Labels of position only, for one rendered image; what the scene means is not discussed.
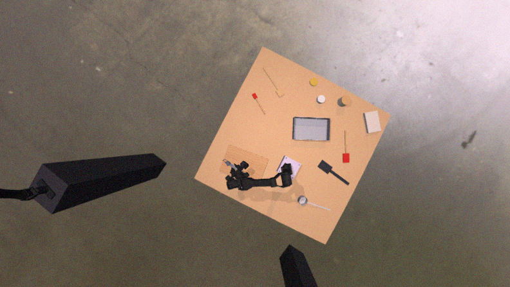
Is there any white cylinder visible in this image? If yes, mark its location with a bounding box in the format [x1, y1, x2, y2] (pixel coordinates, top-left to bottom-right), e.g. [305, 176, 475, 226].
[316, 95, 325, 104]

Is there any brown wooden board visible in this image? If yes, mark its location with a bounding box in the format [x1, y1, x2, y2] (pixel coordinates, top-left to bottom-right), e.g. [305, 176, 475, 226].
[219, 145, 269, 180]

